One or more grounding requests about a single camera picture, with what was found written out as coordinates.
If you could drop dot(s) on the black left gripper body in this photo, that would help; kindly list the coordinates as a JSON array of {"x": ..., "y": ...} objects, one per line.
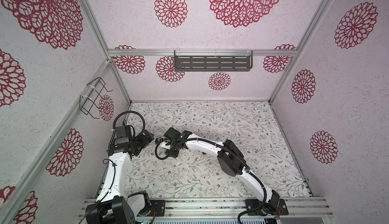
[{"x": 141, "y": 142}]

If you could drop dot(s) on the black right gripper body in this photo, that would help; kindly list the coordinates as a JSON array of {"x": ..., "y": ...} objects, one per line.
[{"x": 173, "y": 151}]

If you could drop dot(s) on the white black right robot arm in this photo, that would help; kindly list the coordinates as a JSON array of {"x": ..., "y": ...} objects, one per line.
[{"x": 232, "y": 163}]

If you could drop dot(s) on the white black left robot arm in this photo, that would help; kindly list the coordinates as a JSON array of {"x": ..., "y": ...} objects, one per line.
[{"x": 112, "y": 206}]

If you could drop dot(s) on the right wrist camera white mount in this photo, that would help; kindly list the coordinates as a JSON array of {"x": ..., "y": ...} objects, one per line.
[{"x": 163, "y": 143}]

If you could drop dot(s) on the black wire wall basket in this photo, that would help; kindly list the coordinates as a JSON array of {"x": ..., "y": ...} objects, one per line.
[{"x": 97, "y": 104}]

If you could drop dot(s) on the dark grey wall shelf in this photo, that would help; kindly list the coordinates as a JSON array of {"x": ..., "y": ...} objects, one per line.
[{"x": 215, "y": 63}]

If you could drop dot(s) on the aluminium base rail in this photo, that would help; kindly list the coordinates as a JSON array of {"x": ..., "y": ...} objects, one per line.
[{"x": 223, "y": 197}]

